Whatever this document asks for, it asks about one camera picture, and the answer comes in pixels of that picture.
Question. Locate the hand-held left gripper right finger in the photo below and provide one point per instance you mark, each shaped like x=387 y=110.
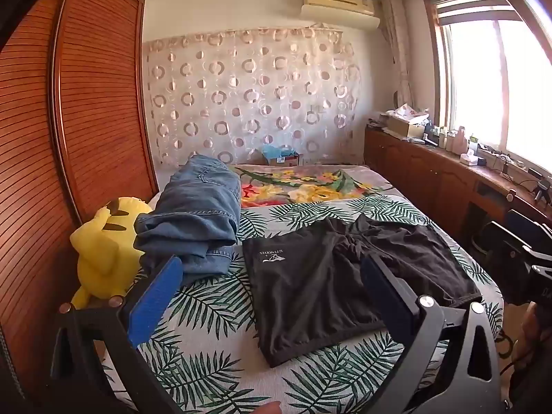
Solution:
x=384 y=302

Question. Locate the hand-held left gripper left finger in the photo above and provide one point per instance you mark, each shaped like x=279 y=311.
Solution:
x=155 y=302

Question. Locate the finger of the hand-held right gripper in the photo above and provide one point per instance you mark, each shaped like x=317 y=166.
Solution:
x=511 y=241

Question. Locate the black pants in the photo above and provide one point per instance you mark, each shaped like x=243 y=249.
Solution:
x=310 y=289

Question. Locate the person's right forearm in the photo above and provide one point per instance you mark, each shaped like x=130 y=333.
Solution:
x=534 y=386

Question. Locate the person's right hand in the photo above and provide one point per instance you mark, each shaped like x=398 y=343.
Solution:
x=532 y=332

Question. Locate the person's left hand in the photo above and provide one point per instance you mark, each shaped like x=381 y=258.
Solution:
x=265 y=408

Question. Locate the leaf print bed sheet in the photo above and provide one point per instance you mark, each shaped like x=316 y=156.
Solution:
x=215 y=310

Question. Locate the yellow plush toy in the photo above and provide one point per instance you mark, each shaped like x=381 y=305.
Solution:
x=103 y=250

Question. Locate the white tissue box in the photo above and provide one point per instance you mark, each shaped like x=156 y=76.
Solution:
x=471 y=158

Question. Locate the blue jeans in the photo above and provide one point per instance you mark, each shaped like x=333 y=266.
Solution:
x=194 y=211

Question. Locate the long wooden cabinet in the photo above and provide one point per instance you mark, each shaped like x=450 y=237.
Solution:
x=431 y=177

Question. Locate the floral blanket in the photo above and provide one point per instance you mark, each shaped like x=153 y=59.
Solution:
x=302 y=185

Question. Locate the window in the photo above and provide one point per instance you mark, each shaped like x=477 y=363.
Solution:
x=487 y=86

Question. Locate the cardboard box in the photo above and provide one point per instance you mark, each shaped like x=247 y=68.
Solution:
x=403 y=127

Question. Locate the blue bag on box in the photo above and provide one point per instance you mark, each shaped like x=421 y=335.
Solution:
x=278 y=155

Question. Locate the wooden slatted wardrobe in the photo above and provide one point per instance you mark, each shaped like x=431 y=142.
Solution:
x=86 y=95

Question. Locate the pale window curtain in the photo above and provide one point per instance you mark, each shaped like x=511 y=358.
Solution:
x=399 y=51

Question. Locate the circle pattern sheer curtain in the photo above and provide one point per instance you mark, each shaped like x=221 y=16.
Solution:
x=241 y=95

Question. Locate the wall air conditioner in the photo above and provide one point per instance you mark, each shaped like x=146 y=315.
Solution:
x=336 y=6

